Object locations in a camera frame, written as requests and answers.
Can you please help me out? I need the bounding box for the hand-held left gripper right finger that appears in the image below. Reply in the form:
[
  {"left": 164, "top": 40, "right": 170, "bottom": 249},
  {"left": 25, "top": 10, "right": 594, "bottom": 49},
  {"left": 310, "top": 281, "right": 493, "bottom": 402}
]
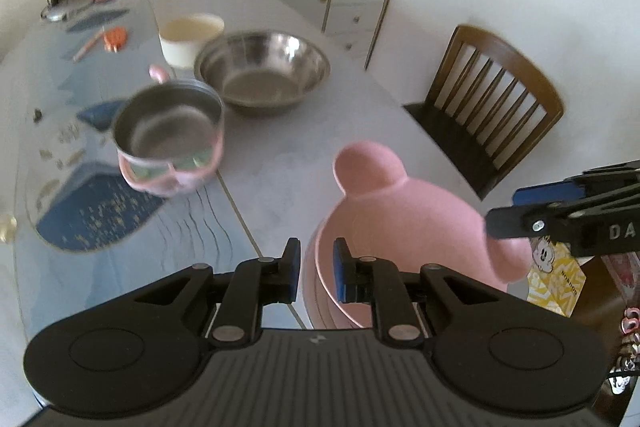
[{"left": 332, "top": 237, "right": 507, "bottom": 342}]

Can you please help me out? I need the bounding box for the wooden slatted chair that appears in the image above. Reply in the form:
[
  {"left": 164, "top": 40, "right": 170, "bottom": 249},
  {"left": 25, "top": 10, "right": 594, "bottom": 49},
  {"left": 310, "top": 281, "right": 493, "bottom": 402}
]
[{"left": 402, "top": 24, "right": 566, "bottom": 202}]

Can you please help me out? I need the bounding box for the yellow patterned bag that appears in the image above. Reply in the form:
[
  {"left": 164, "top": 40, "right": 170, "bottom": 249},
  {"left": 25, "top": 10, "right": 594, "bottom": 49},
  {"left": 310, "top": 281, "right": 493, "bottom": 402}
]
[{"left": 525, "top": 234, "right": 587, "bottom": 319}]

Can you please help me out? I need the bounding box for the pink pen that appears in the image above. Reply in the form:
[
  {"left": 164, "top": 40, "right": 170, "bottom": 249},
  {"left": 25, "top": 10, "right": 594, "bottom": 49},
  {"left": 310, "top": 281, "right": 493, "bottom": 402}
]
[{"left": 72, "top": 32, "right": 104, "bottom": 62}]

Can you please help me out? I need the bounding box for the white drawer cabinet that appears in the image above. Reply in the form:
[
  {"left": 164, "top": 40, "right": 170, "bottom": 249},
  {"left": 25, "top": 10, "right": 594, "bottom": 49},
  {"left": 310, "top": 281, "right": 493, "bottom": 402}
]
[{"left": 257, "top": 0, "right": 399, "bottom": 70}]

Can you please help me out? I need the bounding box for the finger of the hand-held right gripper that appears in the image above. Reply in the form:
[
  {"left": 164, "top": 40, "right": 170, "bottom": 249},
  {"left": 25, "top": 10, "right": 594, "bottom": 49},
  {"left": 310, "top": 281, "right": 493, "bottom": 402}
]
[
  {"left": 485, "top": 199, "right": 582, "bottom": 240},
  {"left": 512, "top": 159, "right": 640, "bottom": 208}
]

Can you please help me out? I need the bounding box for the cream bowl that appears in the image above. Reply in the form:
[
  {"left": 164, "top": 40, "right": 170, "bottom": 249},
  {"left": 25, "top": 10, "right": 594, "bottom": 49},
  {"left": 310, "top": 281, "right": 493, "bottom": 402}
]
[{"left": 158, "top": 13, "right": 225, "bottom": 70}]

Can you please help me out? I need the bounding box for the large steel bowl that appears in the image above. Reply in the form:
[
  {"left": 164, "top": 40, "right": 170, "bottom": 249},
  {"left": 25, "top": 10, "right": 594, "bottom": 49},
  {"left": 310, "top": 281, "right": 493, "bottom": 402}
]
[{"left": 194, "top": 29, "right": 332, "bottom": 116}]

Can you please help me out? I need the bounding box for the pink steel-lined pot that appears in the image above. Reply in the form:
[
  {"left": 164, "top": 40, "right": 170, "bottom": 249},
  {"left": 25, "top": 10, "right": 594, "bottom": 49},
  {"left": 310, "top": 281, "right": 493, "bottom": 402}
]
[{"left": 111, "top": 64, "right": 226, "bottom": 198}]

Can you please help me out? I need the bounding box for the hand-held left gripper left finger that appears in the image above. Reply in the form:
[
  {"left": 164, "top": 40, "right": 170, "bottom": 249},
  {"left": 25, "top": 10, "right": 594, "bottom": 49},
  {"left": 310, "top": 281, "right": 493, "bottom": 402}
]
[{"left": 131, "top": 237, "right": 303, "bottom": 342}]

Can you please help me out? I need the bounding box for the pink bear-shaped plate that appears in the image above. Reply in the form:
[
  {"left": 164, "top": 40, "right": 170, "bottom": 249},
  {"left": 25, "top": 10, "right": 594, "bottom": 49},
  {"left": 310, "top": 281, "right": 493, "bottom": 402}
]
[{"left": 305, "top": 141, "right": 535, "bottom": 330}]

